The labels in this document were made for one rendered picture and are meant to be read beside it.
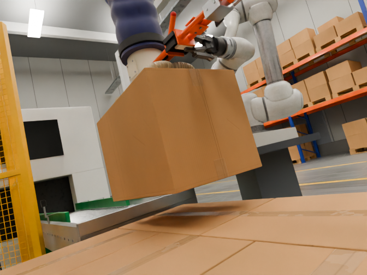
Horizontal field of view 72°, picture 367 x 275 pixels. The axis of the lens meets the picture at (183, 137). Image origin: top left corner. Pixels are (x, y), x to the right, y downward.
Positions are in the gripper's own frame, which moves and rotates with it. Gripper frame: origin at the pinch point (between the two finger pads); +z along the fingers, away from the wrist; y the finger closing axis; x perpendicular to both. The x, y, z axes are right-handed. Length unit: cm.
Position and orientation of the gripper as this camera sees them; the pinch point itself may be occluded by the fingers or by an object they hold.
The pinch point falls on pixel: (182, 41)
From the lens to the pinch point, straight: 102.0
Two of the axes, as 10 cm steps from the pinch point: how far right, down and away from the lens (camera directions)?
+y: 2.4, 9.6, -1.2
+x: -5.9, 2.4, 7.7
